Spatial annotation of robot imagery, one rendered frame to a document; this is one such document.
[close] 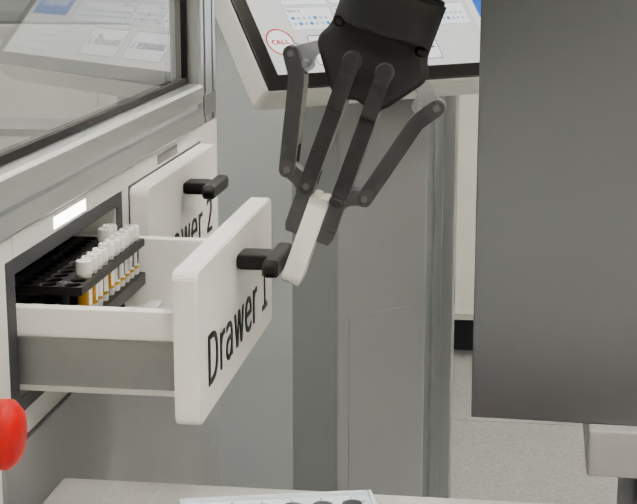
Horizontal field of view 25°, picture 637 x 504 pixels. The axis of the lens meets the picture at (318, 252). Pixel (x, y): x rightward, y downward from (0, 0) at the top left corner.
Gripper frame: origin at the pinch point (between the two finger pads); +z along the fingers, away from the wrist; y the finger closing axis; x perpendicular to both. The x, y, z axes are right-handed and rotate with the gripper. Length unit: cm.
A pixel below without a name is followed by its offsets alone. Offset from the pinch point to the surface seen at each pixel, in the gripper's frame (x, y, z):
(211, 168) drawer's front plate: 43.4, -15.3, 7.6
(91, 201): 5.6, -17.9, 5.1
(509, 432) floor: 222, 45, 82
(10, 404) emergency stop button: -33.2, -9.9, 6.7
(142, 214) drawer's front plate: 16.9, -15.7, 7.7
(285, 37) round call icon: 77, -17, -4
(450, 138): 155, 7, 12
